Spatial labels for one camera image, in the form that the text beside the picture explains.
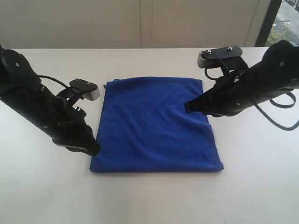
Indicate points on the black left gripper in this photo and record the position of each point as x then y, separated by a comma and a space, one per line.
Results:
67, 127

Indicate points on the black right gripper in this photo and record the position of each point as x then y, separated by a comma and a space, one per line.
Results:
230, 95

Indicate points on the blue towel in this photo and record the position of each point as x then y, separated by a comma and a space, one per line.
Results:
144, 128

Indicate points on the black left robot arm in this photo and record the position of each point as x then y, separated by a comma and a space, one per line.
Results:
21, 88

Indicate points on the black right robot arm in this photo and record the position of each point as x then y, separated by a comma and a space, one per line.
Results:
279, 68

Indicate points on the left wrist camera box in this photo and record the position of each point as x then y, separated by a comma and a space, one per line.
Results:
79, 89

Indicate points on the black window frame post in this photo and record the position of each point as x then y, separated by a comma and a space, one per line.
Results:
269, 19

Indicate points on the beige wall panel partition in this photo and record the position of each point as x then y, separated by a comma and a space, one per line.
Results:
77, 24

